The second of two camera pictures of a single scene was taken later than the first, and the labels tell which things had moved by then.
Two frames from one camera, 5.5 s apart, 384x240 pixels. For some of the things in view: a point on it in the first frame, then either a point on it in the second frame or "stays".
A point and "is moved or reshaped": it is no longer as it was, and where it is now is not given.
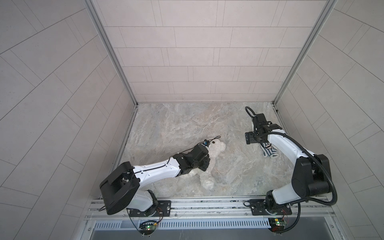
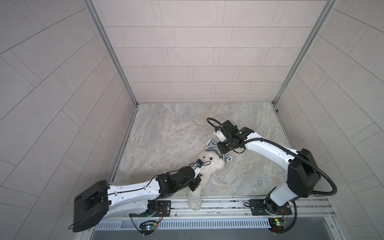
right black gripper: [249, 138] -> [220, 147]
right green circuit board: [277, 225] stays
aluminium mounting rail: [215, 210] stays
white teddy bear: [216, 147] is moved or reshaped
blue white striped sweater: [269, 150] is moved or reshaped
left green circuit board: [147, 227] stays
